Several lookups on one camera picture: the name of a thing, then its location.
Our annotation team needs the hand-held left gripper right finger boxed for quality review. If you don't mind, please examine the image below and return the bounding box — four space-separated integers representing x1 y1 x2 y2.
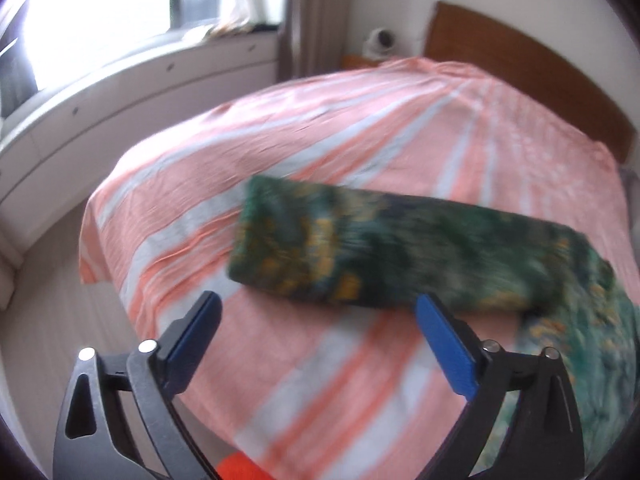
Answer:
415 294 586 480

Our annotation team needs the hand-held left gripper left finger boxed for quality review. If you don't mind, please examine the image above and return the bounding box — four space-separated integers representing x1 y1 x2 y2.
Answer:
52 290 223 480

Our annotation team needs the green patterned large cloth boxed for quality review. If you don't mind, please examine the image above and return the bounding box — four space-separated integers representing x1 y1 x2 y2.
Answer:
227 175 640 480

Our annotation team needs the orange-red cloth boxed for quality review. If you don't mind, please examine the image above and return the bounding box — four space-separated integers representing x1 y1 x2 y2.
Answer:
216 452 273 480

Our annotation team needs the white window bench cabinet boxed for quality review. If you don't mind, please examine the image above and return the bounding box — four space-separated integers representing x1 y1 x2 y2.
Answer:
0 24 281 313

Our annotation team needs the pink striped bed sheet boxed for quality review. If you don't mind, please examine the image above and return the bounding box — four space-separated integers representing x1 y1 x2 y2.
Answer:
77 55 632 480

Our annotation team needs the wooden headboard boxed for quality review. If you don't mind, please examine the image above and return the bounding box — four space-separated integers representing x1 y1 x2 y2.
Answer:
422 1 640 165

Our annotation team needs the wooden nightstand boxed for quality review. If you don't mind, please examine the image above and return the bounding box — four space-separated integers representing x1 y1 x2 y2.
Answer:
342 54 396 71

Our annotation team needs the white round device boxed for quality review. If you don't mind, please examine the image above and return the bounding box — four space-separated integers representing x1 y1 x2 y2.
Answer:
362 27 399 59

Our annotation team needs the window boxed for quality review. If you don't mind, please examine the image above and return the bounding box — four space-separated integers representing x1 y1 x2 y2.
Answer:
0 0 283 111

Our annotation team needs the grey-brown curtain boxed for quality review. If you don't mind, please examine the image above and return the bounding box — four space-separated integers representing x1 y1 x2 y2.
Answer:
276 0 360 85

